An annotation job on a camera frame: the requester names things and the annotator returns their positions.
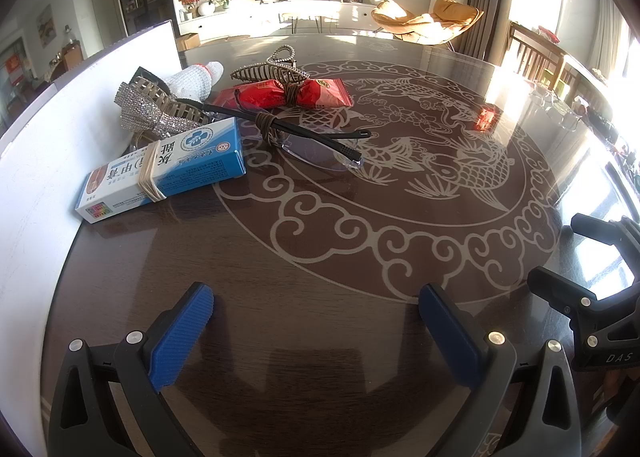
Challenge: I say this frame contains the clear glassware group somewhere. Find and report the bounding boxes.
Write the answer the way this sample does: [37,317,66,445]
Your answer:
[527,82,606,130]

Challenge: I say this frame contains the wall painting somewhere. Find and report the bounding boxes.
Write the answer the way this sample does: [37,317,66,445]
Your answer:
[36,4,55,45]

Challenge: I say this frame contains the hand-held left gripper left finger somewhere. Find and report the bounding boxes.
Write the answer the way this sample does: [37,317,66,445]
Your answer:
[47,282,215,457]

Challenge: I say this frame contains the rimless eyeglasses black temples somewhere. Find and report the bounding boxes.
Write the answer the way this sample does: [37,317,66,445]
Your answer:
[202,104,373,173]

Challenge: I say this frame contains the red snack packet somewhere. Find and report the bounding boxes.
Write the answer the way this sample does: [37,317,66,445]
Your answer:
[215,78,353,110]

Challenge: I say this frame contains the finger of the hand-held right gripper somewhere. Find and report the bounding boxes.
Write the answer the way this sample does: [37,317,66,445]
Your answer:
[527,266,621,353]
[570,212,640,288]

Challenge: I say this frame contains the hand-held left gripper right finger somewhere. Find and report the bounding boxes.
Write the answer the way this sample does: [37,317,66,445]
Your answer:
[419,283,583,457]

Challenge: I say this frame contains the small hairpin leg table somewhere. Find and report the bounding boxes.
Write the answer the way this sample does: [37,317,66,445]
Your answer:
[280,12,323,34]

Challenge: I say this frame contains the glass balcony door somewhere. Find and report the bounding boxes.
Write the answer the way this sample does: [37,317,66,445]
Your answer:
[0,37,41,103]

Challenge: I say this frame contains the gold pearl claw clip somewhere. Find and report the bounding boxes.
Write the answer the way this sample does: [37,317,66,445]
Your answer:
[230,44,308,88]

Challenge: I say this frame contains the white television console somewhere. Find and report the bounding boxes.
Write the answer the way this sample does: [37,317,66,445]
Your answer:
[177,0,391,38]

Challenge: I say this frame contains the blue white medicine box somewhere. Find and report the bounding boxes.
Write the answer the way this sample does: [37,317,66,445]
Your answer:
[75,117,247,224]

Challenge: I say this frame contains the white partition board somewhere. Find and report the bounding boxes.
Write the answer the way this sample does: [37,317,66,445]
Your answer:
[0,20,181,457]

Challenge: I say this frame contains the orange lounge chair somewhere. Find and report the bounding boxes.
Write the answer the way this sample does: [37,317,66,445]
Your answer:
[371,0,485,45]

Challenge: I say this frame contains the white interior door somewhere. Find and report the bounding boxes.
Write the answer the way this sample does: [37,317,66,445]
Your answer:
[89,0,123,50]

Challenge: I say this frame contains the wooden dining chair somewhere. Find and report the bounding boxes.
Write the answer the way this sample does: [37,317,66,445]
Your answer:
[507,22,571,88]

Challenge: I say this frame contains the dark patterned glass desktop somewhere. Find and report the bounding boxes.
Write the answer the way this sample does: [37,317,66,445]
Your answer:
[40,32,640,457]

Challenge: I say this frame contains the white knit glove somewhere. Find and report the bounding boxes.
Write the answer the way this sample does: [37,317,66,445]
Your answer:
[165,60,224,103]

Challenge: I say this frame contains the wooden side cabinet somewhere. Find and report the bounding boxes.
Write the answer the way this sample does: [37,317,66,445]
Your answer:
[50,24,83,83]

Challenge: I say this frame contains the silver glitter hair clip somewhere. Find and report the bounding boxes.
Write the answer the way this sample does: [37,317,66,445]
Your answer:
[115,67,211,138]

